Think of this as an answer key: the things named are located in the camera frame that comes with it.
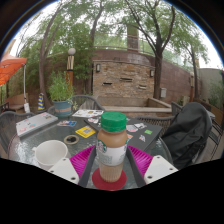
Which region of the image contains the yellow square card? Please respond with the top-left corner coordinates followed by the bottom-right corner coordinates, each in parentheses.
top-left (74, 125), bottom-right (97, 139)

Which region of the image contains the orange patio umbrella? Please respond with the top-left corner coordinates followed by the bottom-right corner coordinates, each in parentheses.
top-left (0, 51), bottom-right (32, 114)

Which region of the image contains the wooden bench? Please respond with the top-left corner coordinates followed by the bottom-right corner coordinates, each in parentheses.
top-left (4, 93), bottom-right (29, 113)

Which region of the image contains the silver laptop with stickers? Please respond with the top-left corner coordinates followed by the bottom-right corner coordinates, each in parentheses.
top-left (15, 112), bottom-right (59, 138)

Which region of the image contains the wooden lamp post with globe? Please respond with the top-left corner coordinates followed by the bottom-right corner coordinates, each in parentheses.
top-left (66, 47), bottom-right (77, 88)

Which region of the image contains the dark round ring disc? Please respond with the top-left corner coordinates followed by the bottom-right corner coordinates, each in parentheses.
top-left (63, 134), bottom-right (80, 146)

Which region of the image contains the black laptop with stickers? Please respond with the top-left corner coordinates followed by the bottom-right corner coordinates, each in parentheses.
top-left (83, 115), bottom-right (163, 153)

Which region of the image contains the flat round red coaster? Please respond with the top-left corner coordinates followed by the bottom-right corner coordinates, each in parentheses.
top-left (91, 167), bottom-right (128, 192)

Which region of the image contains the green plant in teal pot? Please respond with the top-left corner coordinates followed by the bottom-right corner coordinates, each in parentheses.
top-left (47, 71), bottom-right (76, 118)

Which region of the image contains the blue yellow traffic cone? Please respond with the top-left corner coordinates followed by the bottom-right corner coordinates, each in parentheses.
top-left (36, 92), bottom-right (46, 112)

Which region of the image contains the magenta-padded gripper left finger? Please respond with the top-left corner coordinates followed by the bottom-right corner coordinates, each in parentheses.
top-left (48, 144), bottom-right (98, 189)

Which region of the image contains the white ceramic mug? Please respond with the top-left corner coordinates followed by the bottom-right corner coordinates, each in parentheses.
top-left (32, 139), bottom-right (69, 171)

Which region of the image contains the white printed sticker sheet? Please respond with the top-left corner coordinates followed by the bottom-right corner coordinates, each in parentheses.
top-left (71, 108), bottom-right (105, 119)

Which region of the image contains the colourful printed card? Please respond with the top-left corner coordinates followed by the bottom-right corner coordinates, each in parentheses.
top-left (56, 119), bottom-right (78, 128)

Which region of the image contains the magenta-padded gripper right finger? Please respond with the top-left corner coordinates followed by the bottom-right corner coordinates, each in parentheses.
top-left (124, 144), bottom-right (179, 188)

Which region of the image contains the green-capped coffee drink bottle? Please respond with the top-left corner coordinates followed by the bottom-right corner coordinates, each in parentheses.
top-left (95, 111), bottom-right (129, 183)

